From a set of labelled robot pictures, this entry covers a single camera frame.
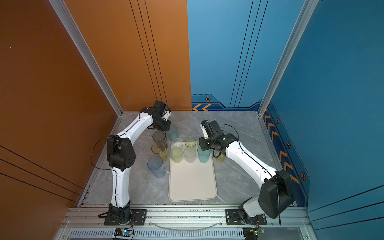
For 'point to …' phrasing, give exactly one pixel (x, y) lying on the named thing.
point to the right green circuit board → (251, 233)
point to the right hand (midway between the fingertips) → (201, 141)
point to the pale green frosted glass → (176, 154)
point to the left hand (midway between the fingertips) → (168, 126)
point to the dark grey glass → (159, 136)
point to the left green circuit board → (122, 232)
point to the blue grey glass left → (156, 164)
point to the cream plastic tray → (191, 174)
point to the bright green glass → (190, 142)
